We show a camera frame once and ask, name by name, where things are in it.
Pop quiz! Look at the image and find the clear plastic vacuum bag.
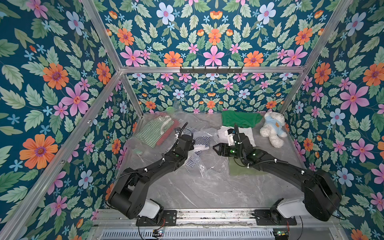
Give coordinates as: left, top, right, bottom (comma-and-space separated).
121, 113, 224, 182

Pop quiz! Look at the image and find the blue white striped garment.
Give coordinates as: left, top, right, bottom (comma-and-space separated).
184, 128, 212, 169

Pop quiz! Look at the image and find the white slotted cable duct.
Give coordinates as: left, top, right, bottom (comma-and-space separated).
101, 228, 275, 240

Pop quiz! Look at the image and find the green t-shirt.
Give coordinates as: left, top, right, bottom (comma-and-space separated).
222, 111, 263, 128

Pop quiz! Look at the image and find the green white striped garment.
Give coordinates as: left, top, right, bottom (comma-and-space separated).
136, 116, 175, 148

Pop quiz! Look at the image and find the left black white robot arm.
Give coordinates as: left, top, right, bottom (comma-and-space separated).
107, 123, 195, 223

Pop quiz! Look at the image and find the black wall hook rail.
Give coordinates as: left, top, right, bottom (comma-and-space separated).
179, 67, 243, 75

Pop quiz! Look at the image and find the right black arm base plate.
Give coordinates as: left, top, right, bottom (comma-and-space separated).
252, 209, 297, 226

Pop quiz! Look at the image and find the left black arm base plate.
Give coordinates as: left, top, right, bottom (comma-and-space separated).
136, 210, 178, 227

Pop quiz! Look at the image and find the red garment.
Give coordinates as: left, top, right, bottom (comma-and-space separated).
156, 118, 180, 146

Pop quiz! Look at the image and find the aluminium front rail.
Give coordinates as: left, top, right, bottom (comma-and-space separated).
95, 208, 341, 228

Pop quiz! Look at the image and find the white teddy bear blue shirt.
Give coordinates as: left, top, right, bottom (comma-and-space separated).
260, 111, 288, 149

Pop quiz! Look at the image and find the olive green checkered-trim garment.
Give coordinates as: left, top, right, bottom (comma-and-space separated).
228, 157, 266, 176

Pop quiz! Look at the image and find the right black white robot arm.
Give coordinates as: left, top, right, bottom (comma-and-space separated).
213, 125, 342, 222

